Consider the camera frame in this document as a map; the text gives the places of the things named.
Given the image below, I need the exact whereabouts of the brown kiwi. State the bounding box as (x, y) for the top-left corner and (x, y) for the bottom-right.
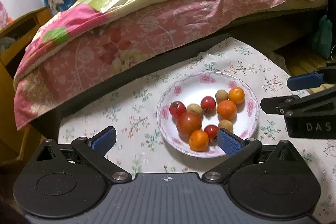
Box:
(218, 119), (234, 132)
(186, 103), (203, 117)
(215, 89), (228, 103)

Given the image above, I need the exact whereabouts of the white floral plate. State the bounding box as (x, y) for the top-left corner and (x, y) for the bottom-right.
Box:
(157, 72), (260, 158)

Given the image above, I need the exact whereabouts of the wooden cabinet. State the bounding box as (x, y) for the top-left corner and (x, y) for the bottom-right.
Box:
(1, 7), (51, 165)

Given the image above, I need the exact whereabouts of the pink floral quilt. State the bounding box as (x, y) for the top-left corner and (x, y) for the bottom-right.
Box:
(14, 0), (286, 129)

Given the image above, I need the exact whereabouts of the orange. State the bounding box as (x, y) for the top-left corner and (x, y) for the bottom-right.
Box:
(228, 87), (245, 105)
(189, 130), (209, 152)
(217, 100), (237, 121)

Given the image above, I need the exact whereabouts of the green bag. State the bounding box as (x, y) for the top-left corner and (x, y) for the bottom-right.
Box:
(314, 15), (333, 60)

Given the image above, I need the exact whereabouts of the large red tomato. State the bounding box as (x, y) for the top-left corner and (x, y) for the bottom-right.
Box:
(177, 112), (202, 136)

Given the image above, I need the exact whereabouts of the white floral tablecloth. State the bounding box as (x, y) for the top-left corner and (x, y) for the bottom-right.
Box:
(58, 38), (335, 223)

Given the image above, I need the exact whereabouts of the red cherry tomato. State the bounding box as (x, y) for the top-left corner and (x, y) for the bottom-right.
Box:
(201, 96), (216, 113)
(169, 101), (186, 118)
(204, 124), (219, 142)

